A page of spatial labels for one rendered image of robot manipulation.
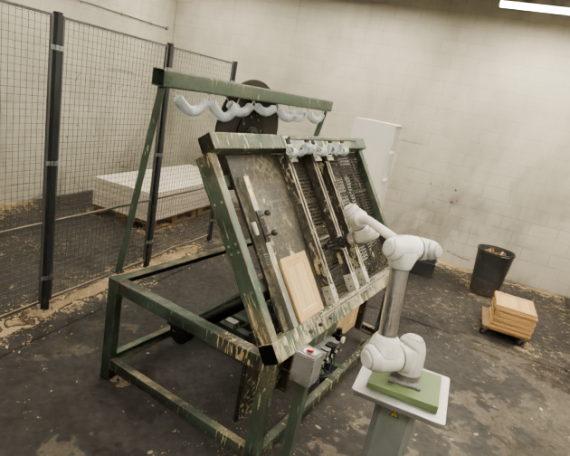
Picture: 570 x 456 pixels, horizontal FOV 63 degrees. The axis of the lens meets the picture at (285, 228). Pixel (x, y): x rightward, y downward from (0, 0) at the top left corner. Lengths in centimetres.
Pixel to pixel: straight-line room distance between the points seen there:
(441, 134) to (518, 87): 124
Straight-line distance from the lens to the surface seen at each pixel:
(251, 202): 278
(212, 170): 262
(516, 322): 584
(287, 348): 270
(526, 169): 797
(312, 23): 853
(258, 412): 285
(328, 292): 320
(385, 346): 260
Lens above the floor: 221
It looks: 16 degrees down
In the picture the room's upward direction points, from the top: 11 degrees clockwise
